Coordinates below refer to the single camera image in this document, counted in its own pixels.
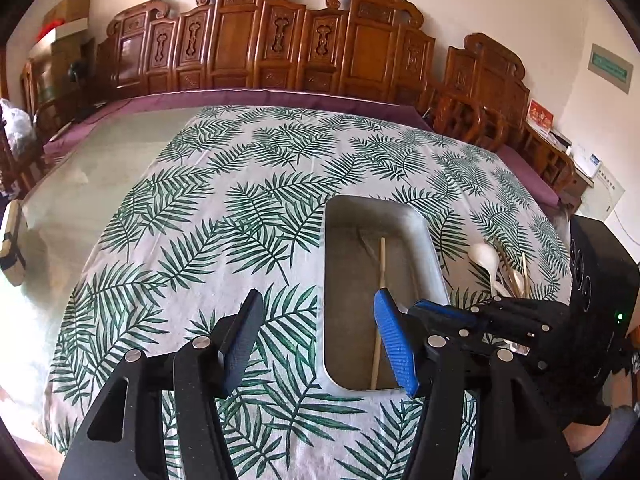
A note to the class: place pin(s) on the carved wooden chair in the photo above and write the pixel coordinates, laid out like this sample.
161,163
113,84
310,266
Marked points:
370,50
490,80
240,40

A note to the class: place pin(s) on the green leaf print tablecloth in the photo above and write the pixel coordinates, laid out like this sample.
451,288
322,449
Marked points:
240,200

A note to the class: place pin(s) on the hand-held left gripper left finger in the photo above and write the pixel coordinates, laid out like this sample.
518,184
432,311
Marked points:
241,345

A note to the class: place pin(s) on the white wall panel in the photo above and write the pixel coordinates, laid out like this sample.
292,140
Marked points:
609,192

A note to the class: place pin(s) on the cardboard boxes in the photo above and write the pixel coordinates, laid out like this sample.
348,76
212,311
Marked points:
67,12

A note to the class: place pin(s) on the rectangular metal tray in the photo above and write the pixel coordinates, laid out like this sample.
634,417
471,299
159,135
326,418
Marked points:
360,220

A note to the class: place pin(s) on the wooden cabinet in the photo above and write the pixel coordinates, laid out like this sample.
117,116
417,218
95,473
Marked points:
47,85

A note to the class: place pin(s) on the brown wooden chopstick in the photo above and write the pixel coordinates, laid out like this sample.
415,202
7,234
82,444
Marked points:
501,257
515,282

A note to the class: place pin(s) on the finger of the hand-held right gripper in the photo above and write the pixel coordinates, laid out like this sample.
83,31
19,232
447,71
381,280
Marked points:
525,316
445,312

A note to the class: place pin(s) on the red card on sideboard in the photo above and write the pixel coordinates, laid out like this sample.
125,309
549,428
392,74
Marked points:
541,115

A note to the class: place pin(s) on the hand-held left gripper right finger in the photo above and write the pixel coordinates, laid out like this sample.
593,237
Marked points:
395,340

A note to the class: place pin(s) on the wooden side table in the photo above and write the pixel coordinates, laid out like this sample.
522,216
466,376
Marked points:
547,157

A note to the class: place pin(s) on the white box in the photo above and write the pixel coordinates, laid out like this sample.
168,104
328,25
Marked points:
586,160

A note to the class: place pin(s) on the light bamboo chopstick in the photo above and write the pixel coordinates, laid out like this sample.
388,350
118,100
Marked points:
381,280
525,275

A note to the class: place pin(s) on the small black fan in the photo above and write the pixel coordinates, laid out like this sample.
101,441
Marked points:
77,71

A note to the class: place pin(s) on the round-arm wooden armchair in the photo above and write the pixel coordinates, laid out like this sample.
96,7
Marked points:
460,115

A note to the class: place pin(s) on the white plastic bag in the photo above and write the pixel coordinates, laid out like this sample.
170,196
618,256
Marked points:
16,127

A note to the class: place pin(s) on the green wall sign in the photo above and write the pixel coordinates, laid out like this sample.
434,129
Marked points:
609,66

